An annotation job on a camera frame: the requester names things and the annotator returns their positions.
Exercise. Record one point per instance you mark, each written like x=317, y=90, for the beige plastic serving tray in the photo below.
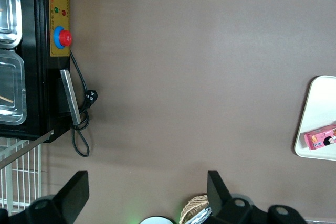
x=320, y=103

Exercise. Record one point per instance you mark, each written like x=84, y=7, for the black sealing machine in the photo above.
x=34, y=77

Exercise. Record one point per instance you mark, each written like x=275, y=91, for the yellow control panel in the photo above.
x=59, y=9

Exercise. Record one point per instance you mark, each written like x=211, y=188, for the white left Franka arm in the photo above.
x=156, y=221

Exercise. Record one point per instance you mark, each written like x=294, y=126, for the light tan wicker basket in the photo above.
x=190, y=205

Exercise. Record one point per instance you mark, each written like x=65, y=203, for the pink snack pack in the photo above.
x=321, y=138

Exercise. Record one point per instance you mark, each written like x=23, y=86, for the grey metal strip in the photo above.
x=29, y=146

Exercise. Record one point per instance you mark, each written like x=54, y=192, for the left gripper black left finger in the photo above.
x=73, y=195

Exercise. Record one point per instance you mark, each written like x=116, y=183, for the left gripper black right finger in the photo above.
x=220, y=197

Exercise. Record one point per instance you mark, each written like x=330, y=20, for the steel food container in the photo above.
x=8, y=3
x=10, y=82

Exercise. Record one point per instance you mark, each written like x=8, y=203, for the red emergency stop button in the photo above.
x=64, y=37

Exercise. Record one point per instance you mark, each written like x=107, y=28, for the aluminium foil tray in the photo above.
x=200, y=216

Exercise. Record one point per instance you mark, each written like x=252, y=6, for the wooden stick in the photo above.
x=6, y=99

